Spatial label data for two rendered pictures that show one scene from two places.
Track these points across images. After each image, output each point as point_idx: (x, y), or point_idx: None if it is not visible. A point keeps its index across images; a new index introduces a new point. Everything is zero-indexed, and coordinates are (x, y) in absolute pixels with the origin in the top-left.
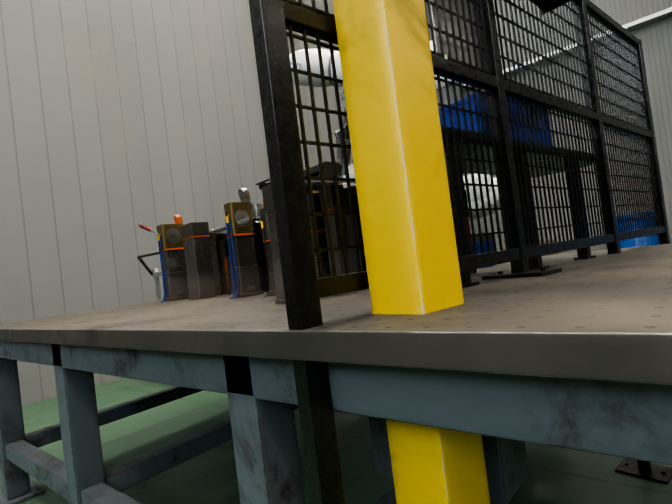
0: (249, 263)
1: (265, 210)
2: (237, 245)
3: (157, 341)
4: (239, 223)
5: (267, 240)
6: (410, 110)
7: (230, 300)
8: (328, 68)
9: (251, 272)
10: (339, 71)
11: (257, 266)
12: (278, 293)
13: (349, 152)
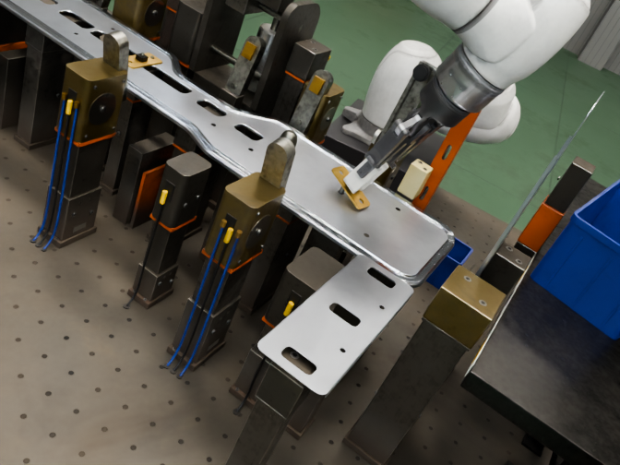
0: (89, 187)
1: (258, 397)
2: (77, 161)
3: None
4: (94, 122)
5: (163, 224)
6: None
7: (49, 285)
8: (473, 17)
9: (88, 203)
10: (489, 40)
11: (101, 190)
12: None
13: (395, 153)
